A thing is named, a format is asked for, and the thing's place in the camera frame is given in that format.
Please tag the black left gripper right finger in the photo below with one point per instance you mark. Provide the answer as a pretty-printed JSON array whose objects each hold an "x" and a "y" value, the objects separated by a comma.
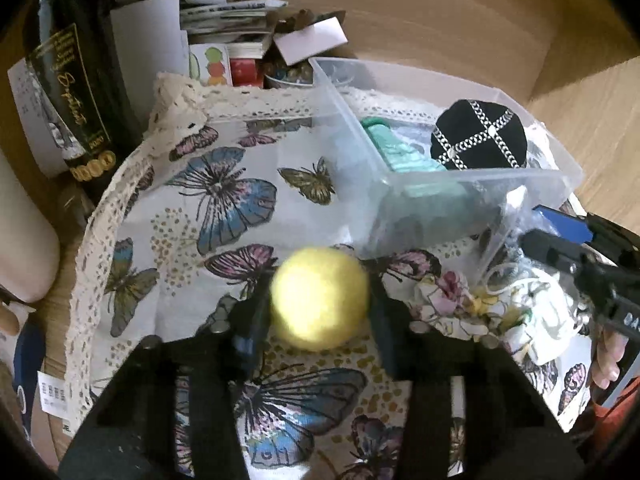
[{"x": 399, "y": 347}]

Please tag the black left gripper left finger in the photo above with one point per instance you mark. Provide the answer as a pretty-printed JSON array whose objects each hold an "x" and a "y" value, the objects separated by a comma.
[{"x": 241, "y": 327}]

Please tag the floral fabric scrunchie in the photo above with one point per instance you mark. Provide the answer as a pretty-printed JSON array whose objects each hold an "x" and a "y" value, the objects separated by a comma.
[{"x": 450, "y": 306}]

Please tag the clear plastic bag with cord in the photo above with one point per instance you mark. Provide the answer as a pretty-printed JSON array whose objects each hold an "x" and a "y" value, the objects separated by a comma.
[{"x": 536, "y": 312}]

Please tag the yellow white felt ball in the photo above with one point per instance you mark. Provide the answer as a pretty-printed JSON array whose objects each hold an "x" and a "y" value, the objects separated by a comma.
[{"x": 319, "y": 298}]

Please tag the green striped knit sock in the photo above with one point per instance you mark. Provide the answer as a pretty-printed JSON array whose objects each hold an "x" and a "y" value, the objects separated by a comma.
[{"x": 425, "y": 203}]

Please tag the black pouch with silver chain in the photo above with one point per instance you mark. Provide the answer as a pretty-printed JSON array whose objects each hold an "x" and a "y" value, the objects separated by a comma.
[{"x": 473, "y": 134}]

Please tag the person's right hand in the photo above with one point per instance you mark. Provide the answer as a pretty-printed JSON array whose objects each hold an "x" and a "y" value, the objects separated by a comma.
[{"x": 610, "y": 350}]

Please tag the butterfly print lace cloth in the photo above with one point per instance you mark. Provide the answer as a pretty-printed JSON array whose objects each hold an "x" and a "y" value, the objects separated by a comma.
[{"x": 226, "y": 186}]

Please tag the clear plastic storage box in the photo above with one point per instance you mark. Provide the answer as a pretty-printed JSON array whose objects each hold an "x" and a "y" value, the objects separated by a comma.
[{"x": 348, "y": 90}]

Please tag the blue white packet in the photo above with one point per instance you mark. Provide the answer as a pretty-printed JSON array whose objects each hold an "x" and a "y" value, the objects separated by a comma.
[{"x": 23, "y": 350}]

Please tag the bowl of small stones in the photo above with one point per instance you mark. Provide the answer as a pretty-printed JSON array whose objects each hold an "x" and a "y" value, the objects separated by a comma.
[{"x": 279, "y": 75}]

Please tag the small red box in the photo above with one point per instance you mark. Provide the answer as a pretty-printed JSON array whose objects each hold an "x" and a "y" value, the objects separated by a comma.
[{"x": 246, "y": 72}]

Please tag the fruit print card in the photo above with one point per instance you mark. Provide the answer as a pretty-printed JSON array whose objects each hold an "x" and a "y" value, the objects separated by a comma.
[{"x": 210, "y": 64}]

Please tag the white folded card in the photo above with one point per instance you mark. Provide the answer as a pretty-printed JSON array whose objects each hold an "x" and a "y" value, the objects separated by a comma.
[{"x": 314, "y": 39}]

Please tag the dark wine bottle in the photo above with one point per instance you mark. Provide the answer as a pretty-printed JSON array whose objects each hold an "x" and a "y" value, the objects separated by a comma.
[{"x": 69, "y": 53}]

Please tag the stack of papers and booklets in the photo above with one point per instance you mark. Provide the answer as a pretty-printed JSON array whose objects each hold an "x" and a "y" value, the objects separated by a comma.
[{"x": 245, "y": 27}]

